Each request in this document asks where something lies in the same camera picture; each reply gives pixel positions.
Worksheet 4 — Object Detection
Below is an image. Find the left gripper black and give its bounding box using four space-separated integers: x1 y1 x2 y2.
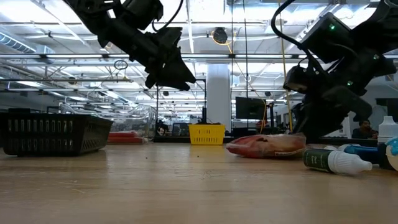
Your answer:
98 17 198 91

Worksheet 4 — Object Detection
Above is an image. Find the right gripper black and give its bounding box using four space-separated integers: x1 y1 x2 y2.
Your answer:
282 39 398 141

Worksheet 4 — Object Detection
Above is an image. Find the green label dropper bottle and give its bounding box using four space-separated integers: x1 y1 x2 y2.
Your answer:
303 148 373 175

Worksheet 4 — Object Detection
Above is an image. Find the clear plastic container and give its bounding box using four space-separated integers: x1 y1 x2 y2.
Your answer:
60 104 158 145

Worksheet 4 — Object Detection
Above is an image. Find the red snack packet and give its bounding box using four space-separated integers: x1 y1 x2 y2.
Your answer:
108 131 139 138
226 133 307 159
107 137 147 144

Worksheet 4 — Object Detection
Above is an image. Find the white bottle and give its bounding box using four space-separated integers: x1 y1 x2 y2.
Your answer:
377 115 398 170

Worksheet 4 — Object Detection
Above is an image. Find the blue frosted donut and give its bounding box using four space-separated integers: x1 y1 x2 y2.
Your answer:
385 136 398 172

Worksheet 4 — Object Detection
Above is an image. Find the person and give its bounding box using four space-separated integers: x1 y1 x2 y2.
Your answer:
351 119 379 139

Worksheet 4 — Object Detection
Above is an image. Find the white square column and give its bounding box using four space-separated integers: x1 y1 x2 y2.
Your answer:
206 63 233 131

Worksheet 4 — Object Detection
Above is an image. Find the black background monitor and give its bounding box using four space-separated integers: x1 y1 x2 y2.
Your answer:
235 96 267 121

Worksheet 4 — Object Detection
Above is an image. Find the yellow plastic basket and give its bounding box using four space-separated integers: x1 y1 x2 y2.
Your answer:
188 124 226 146

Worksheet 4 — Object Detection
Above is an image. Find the black plastic basket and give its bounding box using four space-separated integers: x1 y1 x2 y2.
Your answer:
0 111 114 157

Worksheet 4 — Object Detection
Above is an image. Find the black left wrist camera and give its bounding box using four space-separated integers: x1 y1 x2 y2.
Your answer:
121 0 164 31

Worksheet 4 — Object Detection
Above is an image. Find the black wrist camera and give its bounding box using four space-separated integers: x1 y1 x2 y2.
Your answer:
300 12 356 65
121 0 164 31

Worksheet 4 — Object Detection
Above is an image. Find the black ceiling cable reel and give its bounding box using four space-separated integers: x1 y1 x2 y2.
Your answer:
213 27 229 44

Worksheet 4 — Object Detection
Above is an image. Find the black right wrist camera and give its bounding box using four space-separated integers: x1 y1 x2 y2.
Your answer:
300 12 356 65

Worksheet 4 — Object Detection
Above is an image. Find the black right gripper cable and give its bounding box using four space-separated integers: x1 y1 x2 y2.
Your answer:
271 0 321 68

